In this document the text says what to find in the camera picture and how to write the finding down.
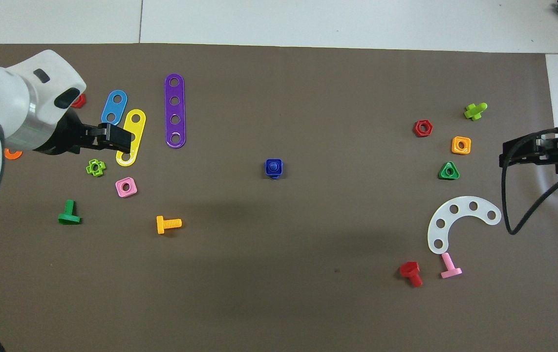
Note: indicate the red hexagonal toy bolt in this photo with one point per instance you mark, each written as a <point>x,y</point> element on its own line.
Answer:
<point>410,270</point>

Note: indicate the orange toy bolt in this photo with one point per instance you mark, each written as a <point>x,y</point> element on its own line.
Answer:
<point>166,224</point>

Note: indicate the yellow three-hole strip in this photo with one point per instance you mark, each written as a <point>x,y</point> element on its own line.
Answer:
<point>137,128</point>

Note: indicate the pink square nut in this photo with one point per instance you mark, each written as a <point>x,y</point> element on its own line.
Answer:
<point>132,189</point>

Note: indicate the blue two-hole strip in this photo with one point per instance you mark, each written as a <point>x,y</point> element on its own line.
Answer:
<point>111,111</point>

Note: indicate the lime green cross bolt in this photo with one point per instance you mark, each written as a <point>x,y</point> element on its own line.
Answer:
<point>474,112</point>

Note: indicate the green triangular nut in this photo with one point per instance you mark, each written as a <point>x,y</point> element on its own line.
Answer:
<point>442,172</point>

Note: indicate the white curved five-hole plate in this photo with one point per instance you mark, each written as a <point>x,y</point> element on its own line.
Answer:
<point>447,221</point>

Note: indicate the red hexagonal nut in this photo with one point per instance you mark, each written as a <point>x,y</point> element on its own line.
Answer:
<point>417,128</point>
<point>79,101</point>

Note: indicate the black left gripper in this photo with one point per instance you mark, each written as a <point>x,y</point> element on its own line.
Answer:
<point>71,137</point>

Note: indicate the purple four-hole strip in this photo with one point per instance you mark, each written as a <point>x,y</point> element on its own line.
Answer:
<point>175,110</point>

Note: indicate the brown table mat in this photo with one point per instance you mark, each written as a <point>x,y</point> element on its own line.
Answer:
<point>279,274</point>

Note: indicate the orange three-hole angle plate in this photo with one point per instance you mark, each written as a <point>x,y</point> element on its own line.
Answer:
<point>12,155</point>

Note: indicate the orange square nut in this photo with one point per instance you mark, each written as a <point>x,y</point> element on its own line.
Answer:
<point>455,145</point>

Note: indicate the blue toy bolt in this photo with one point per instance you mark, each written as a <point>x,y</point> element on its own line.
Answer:
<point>274,167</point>

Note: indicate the green toy bolt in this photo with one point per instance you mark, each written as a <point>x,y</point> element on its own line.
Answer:
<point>69,215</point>

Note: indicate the lime green cross nut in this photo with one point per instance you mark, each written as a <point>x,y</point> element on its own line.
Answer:
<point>90,168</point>

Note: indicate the pink toy bolt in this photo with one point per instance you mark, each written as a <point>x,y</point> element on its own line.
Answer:
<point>449,266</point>

